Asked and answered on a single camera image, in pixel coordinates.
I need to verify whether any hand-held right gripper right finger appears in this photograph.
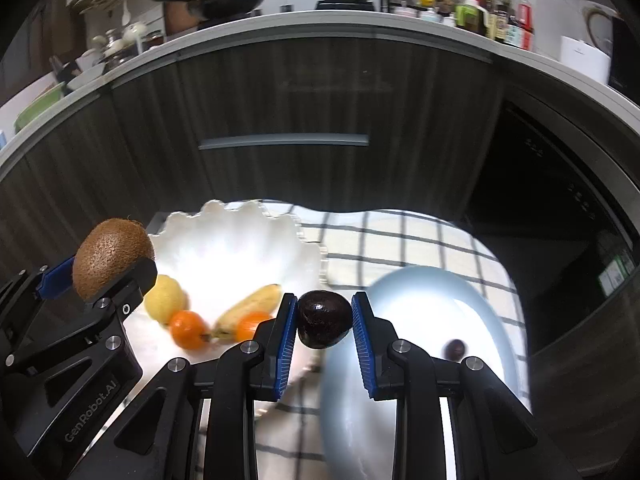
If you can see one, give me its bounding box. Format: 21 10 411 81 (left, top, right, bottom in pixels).
351 290 583 480

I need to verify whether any black white checked cloth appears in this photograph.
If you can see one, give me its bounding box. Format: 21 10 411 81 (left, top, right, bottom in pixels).
150 205 533 480

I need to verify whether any green plastic basin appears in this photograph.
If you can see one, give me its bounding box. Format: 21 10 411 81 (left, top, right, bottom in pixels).
14 82 66 133

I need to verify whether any dark wood cabinet drawer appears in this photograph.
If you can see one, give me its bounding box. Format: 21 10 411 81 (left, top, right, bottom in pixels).
175 42 501 211

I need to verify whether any black built-in dishwasher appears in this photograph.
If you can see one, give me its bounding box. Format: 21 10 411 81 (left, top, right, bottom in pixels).
465 95 640 356

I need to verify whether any light blue oval plate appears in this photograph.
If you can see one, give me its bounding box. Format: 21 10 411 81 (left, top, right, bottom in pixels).
320 266 521 480

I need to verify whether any dark sauce bottle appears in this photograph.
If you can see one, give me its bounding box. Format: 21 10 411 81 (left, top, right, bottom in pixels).
492 0 513 43

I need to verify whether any yellow lemon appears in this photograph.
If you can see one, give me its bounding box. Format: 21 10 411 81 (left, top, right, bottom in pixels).
144 275 190 325

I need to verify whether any black microwave oven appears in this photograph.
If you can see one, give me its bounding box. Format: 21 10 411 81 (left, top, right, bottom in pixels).
607 15 640 106

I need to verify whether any black knife block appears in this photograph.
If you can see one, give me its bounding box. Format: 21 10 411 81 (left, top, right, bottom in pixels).
50 55 76 83

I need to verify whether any black gas stove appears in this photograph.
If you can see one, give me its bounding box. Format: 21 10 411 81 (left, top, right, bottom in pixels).
200 0 376 28

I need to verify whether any small orange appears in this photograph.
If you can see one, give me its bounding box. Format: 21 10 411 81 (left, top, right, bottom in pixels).
169 310 212 351
236 311 273 341

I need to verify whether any brown kiwi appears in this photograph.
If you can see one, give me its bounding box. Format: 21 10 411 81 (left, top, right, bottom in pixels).
72 218 156 302

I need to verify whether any yellow banana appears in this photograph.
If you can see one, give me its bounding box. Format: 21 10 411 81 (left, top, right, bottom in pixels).
210 283 282 339

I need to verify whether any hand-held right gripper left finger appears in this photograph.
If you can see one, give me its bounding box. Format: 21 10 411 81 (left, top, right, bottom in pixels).
102 291 299 480

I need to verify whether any white scalloped bowl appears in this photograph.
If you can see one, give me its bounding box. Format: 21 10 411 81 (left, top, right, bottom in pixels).
127 200 328 423

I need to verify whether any white box appliance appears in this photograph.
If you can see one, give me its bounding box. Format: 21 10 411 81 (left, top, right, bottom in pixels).
559 35 612 85

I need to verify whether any red label bottle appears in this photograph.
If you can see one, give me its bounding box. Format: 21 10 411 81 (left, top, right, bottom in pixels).
512 0 535 51

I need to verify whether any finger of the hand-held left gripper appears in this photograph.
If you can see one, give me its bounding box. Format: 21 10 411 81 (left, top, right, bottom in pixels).
5 257 158 392
0 255 76 346

